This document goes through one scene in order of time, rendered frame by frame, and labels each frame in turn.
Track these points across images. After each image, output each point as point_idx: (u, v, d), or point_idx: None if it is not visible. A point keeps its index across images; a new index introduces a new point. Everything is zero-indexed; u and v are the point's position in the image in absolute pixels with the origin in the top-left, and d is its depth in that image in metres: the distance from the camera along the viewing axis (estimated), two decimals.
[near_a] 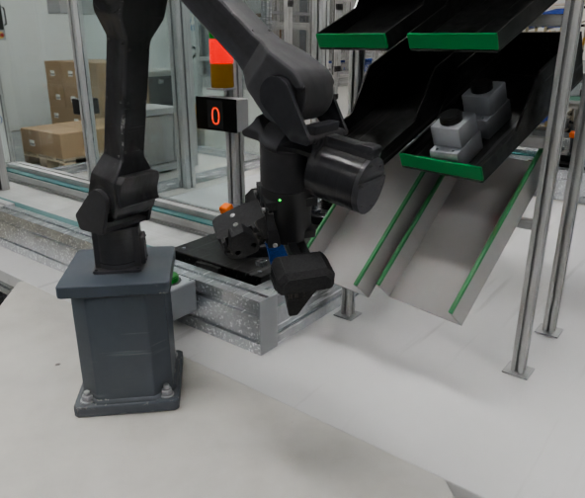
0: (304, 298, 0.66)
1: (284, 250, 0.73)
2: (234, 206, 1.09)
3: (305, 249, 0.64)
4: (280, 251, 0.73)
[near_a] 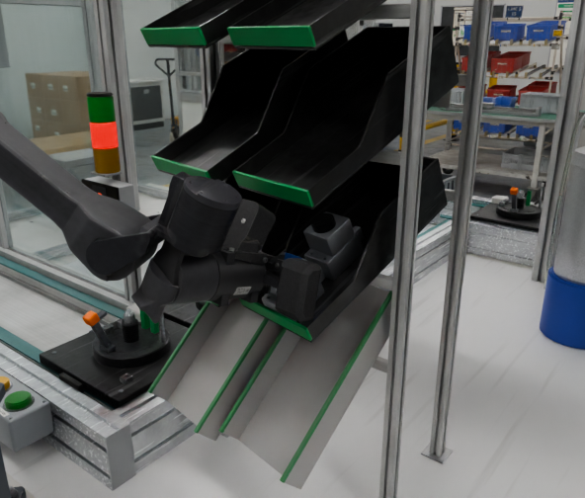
0: None
1: None
2: (101, 313, 1.01)
3: None
4: None
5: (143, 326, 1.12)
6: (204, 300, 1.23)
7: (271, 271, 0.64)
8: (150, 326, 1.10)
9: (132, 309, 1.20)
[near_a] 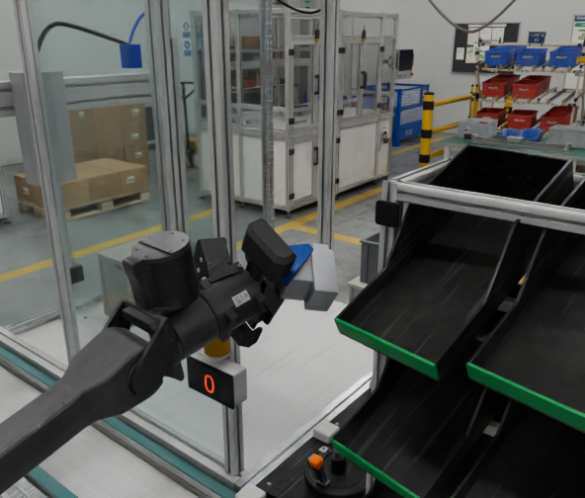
0: None
1: (296, 263, 0.68)
2: None
3: None
4: (293, 260, 0.68)
5: None
6: (316, 483, 1.14)
7: (253, 269, 0.65)
8: None
9: None
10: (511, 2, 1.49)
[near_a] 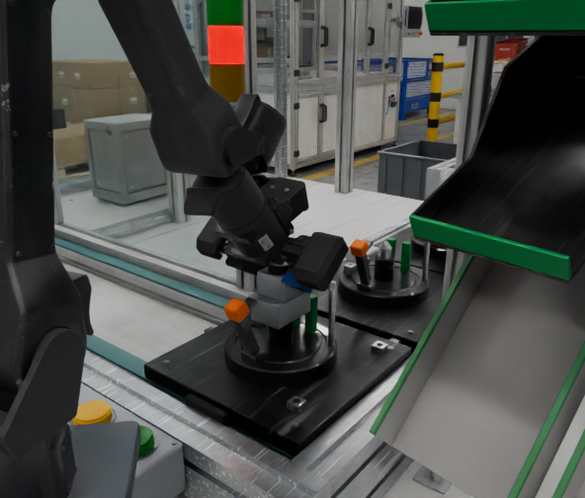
0: (259, 271, 0.72)
1: None
2: (249, 302, 0.65)
3: None
4: None
5: (292, 323, 0.76)
6: (357, 287, 0.87)
7: (291, 245, 0.65)
8: (305, 322, 0.74)
9: None
10: None
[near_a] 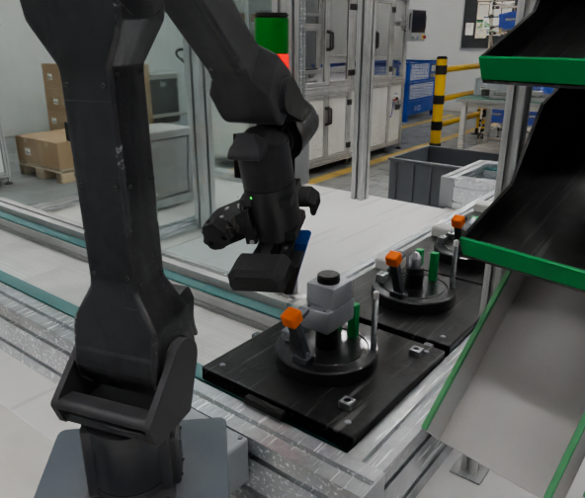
0: (291, 279, 0.69)
1: None
2: (302, 310, 0.72)
3: None
4: None
5: None
6: (390, 293, 0.94)
7: None
8: (348, 328, 0.81)
9: (303, 305, 0.90)
10: None
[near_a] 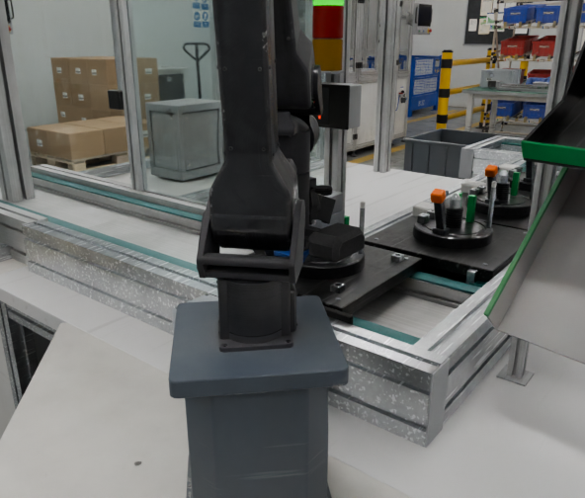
0: None
1: None
2: None
3: None
4: None
5: None
6: (433, 231, 1.02)
7: None
8: None
9: None
10: None
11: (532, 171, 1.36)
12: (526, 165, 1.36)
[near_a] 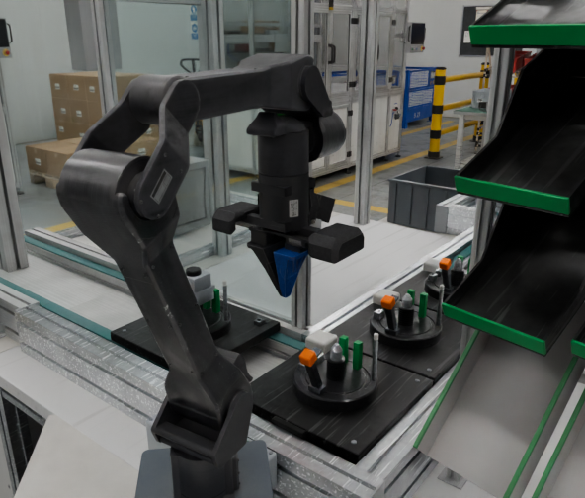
0: (271, 272, 0.70)
1: (282, 275, 0.69)
2: None
3: (280, 232, 0.67)
4: (284, 274, 0.69)
5: (205, 306, 1.19)
6: (308, 388, 0.92)
7: None
8: (212, 306, 1.18)
9: None
10: None
11: (449, 282, 1.26)
12: (442, 276, 1.26)
